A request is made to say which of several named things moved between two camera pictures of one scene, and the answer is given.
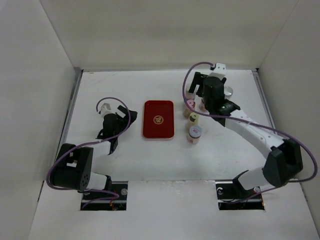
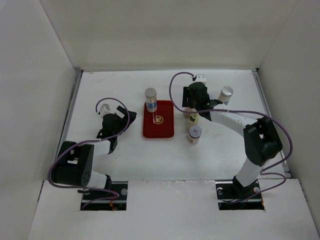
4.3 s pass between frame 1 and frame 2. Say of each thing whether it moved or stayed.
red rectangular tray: stayed
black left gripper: stayed
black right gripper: moved
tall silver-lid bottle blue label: moved
